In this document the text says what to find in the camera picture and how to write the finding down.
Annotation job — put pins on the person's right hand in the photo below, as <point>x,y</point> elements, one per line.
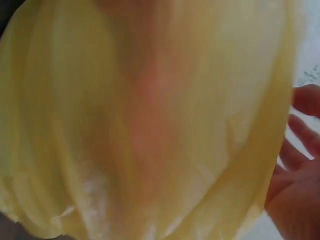
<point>300,200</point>

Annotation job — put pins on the person's right fingers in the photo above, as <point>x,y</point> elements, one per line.
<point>306,100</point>

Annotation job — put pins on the yellow translucent plastic bag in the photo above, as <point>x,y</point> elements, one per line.
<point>212,100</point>

